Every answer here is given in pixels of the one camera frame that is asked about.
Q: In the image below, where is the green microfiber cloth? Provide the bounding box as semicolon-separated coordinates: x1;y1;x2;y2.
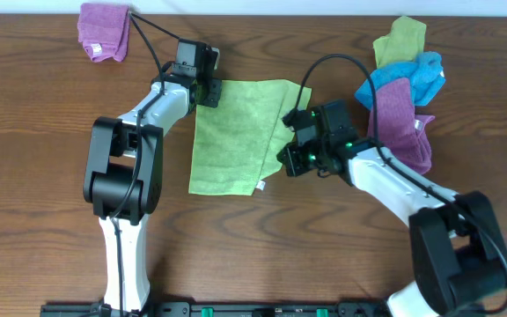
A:
188;79;312;195

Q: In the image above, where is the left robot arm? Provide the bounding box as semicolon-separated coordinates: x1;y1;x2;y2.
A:
83;62;222;316

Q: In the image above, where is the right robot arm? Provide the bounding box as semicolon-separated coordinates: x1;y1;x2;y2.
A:
277;131;507;316

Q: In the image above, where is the purple cloth in pile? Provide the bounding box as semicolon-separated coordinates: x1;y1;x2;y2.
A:
377;78;435;174

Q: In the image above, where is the folded purple cloth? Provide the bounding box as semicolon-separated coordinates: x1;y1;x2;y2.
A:
77;3;130;63

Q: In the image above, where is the blue cloth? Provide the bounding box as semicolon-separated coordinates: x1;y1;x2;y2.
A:
371;52;445;107

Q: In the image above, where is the green cloth in pile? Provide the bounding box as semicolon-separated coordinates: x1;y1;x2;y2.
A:
373;16;427;69

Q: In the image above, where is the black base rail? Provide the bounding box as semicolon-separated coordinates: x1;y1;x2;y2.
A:
40;301;392;317

